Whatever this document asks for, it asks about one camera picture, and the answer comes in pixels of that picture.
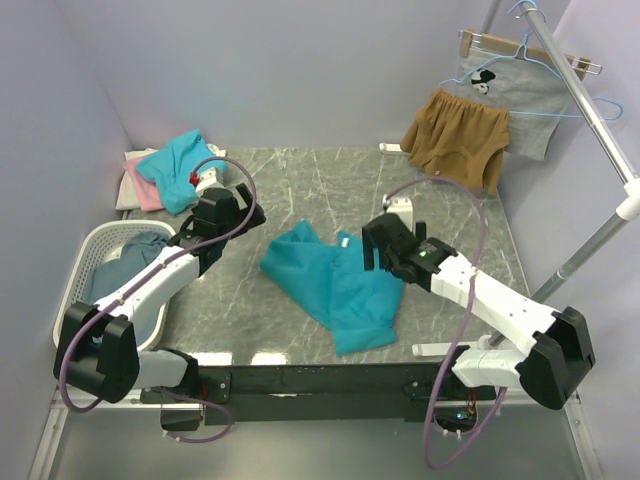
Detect teal t shirt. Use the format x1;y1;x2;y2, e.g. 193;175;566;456
260;220;404;356

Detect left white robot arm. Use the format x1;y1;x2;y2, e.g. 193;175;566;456
53;182;266;403

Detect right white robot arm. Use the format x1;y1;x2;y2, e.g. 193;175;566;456
362;213;595;410

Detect folded cyan t shirt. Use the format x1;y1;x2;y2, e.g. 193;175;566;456
135;129;215;215

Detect folded pink t shirt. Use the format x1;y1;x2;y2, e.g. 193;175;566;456
125;155;164;212

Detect grey-blue t shirt in basket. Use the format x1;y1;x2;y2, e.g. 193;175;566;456
84;229;174;346

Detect white laundry basket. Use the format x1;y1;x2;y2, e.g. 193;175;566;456
52;220;175;346

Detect brown shorts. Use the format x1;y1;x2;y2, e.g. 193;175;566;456
400;88;510;195

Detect grey panda cloth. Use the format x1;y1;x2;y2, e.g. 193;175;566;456
457;49;570;161

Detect metal clothes rack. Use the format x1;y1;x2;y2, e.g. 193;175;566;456
378;0;640;358

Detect wooden clip hanger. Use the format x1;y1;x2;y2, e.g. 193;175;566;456
459;29;603;80

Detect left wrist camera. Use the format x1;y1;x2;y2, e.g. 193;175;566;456
189;168;224;197

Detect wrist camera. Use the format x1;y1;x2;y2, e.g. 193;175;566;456
382;195;414;232
189;168;224;197

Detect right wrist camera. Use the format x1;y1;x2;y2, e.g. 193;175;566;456
382;195;414;232

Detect light blue wire hanger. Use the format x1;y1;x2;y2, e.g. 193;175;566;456
452;1;624;129

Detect aluminium rail frame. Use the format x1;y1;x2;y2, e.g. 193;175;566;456
45;363;579;479

